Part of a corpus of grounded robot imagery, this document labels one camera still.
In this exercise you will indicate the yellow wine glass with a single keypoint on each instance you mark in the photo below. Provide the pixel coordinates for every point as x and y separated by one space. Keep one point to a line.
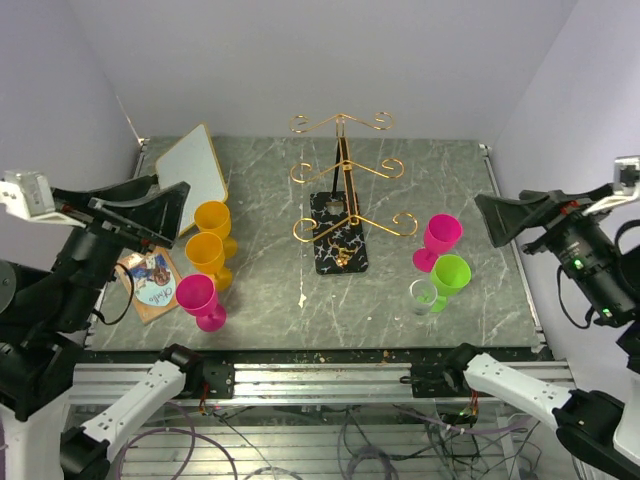
206 253
215 217

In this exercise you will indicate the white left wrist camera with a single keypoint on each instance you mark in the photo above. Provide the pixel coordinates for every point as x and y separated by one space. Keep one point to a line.
27 195

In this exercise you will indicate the orange picture book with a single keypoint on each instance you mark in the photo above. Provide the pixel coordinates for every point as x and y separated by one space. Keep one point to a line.
152 279

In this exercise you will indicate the pink wine glass front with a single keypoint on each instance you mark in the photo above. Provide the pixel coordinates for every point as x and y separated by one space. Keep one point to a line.
197 295

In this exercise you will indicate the pink wine glass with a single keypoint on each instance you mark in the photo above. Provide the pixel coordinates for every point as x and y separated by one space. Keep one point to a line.
197 295
442 233

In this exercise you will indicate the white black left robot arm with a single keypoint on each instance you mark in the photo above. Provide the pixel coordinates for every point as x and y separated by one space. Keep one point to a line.
42 309

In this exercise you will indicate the clear wine glass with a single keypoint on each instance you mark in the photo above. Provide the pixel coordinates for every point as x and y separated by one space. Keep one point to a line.
422 296

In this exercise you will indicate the aluminium rail frame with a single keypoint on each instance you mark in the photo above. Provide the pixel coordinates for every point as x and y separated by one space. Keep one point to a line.
216 454

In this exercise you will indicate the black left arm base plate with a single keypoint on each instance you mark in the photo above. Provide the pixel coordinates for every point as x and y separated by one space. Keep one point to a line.
204 377

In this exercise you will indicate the white gold framed board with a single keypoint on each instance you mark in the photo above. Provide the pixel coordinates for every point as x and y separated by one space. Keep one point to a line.
193 160

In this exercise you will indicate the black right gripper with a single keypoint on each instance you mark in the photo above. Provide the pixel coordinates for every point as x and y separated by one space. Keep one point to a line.
505 218

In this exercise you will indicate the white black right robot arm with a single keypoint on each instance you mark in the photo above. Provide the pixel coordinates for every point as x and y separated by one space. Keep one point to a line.
594 426

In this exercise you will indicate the pink wine glass back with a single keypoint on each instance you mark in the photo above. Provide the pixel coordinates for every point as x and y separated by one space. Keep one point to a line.
442 233

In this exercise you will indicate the black gold wine glass rack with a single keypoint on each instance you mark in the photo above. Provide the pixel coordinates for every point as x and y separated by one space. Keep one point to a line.
335 225

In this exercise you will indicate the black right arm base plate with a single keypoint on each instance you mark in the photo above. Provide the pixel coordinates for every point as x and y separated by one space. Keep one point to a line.
439 372

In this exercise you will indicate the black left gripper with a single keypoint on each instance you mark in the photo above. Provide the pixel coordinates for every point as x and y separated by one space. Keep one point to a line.
155 218

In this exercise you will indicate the green wine glass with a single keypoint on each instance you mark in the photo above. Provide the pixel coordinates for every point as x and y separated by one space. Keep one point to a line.
450 274

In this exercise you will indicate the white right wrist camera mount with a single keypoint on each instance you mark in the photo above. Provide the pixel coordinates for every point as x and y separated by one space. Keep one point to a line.
617 187

